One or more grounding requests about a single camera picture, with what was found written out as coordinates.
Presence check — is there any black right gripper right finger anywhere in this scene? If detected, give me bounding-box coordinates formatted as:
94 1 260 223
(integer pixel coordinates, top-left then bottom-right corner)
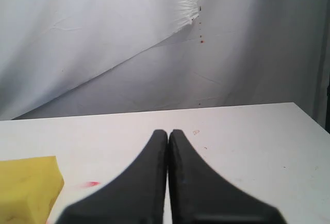
168 130 286 223

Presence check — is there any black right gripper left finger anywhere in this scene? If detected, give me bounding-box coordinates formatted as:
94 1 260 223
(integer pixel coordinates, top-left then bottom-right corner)
57 130 168 223

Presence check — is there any yellow sponge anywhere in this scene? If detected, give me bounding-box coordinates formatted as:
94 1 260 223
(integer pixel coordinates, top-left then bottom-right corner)
1 156 64 223

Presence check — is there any white backdrop sheet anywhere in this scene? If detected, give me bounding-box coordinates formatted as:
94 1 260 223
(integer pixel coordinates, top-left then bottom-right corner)
1 0 329 126

